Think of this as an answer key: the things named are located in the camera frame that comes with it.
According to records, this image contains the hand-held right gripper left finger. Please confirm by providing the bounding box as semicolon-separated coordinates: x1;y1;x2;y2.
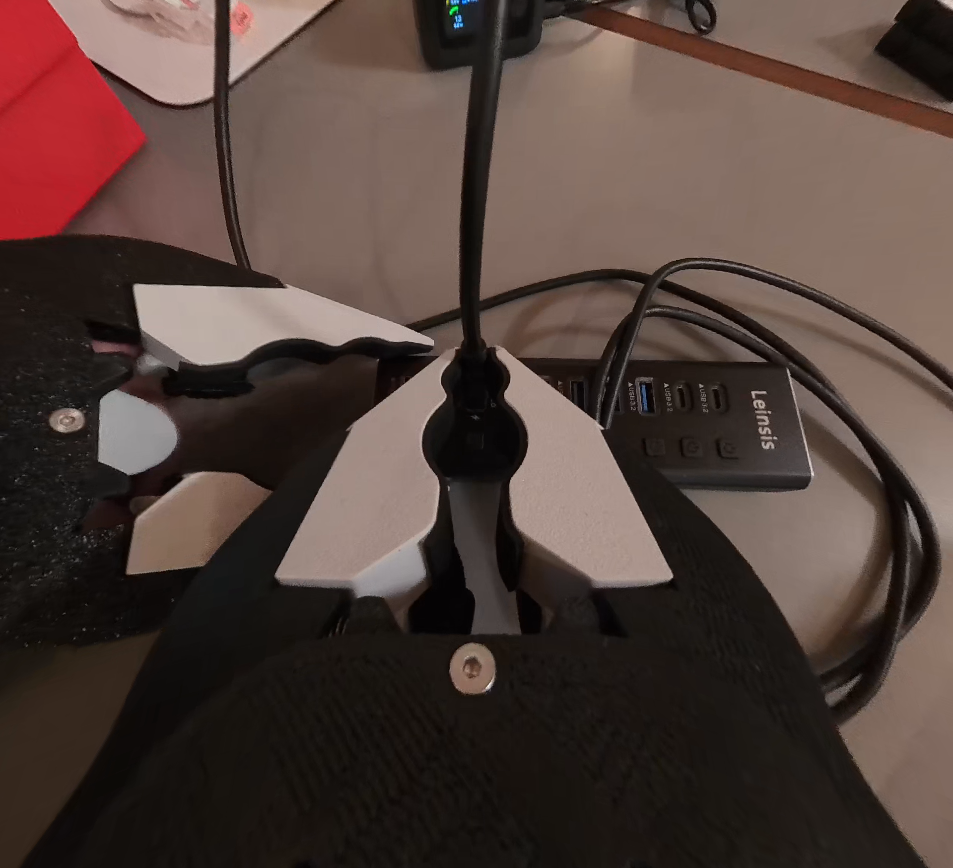
274;349;457;632

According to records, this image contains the thick black cable coil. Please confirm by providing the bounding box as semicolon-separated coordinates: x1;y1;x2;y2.
408;257;953;725

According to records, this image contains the small black adapter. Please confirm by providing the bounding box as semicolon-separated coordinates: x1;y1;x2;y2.
873;0;953;103

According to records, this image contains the red plastic bin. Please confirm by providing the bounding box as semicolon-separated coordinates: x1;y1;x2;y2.
0;0;147;243

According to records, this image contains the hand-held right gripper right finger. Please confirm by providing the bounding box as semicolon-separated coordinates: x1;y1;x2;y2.
495;348;676;632

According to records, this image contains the white mat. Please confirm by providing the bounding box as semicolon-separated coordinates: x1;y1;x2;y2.
24;0;351;109

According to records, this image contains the black usb hub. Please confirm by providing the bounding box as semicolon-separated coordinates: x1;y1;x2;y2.
175;354;817;494

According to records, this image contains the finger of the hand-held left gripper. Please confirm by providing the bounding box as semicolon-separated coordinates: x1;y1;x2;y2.
125;471;274;577
132;283;436;397

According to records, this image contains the black usb cable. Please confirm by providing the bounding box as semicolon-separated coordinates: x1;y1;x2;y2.
214;0;520;482

